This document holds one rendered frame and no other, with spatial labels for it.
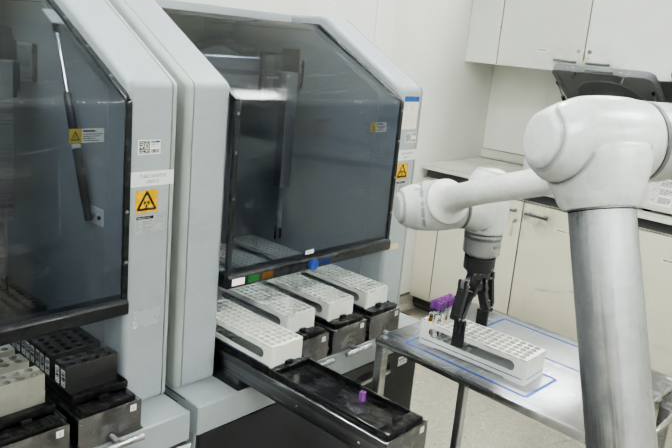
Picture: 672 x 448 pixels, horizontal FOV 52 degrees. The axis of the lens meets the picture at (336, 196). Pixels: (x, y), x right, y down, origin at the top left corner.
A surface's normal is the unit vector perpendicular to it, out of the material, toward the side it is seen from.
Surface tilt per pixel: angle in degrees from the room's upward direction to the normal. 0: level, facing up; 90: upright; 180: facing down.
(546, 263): 90
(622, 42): 90
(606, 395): 79
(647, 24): 90
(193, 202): 90
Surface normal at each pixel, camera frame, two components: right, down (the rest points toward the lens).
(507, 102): -0.68, 0.10
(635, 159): 0.37, -0.03
